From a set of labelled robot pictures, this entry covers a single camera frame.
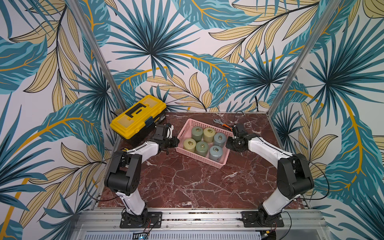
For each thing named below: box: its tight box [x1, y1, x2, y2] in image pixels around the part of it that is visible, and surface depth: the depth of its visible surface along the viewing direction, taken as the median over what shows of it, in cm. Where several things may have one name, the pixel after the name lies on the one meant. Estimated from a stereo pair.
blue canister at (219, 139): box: [213, 132, 227, 148], surface depth 97 cm
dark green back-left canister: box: [191, 126, 204, 142], surface depth 100 cm
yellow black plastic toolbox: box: [110, 95, 167, 146], surface depth 95 cm
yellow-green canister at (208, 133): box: [203, 127, 216, 143], surface depth 100 cm
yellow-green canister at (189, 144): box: [183, 138, 197, 153], surface depth 92 cm
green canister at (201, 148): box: [195, 141, 209, 157], surface depth 92 cm
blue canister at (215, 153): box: [209, 145, 223, 162], surface depth 91 cm
